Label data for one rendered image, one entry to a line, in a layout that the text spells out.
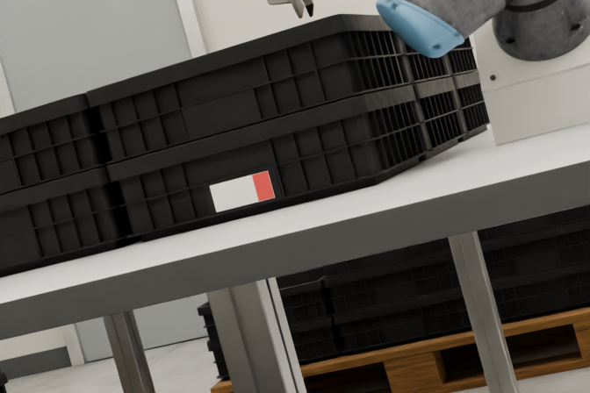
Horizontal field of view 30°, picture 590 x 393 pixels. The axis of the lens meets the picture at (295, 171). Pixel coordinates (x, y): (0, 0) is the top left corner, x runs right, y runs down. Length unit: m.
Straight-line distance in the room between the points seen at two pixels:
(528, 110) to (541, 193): 0.59
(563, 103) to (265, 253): 0.65
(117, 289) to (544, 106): 0.73
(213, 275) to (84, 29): 4.14
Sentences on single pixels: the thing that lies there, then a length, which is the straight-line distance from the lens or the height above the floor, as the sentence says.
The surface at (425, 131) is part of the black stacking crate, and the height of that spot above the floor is 0.74.
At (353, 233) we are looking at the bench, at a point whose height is 0.68.
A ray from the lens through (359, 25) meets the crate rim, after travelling 1.52.
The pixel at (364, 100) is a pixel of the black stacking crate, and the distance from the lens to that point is 1.45.
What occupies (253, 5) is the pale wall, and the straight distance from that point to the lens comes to 4.93.
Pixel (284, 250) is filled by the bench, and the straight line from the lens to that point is 1.09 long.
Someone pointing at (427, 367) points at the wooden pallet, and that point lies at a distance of 3.09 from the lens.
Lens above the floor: 0.79
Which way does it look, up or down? 2 degrees down
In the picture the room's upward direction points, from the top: 15 degrees counter-clockwise
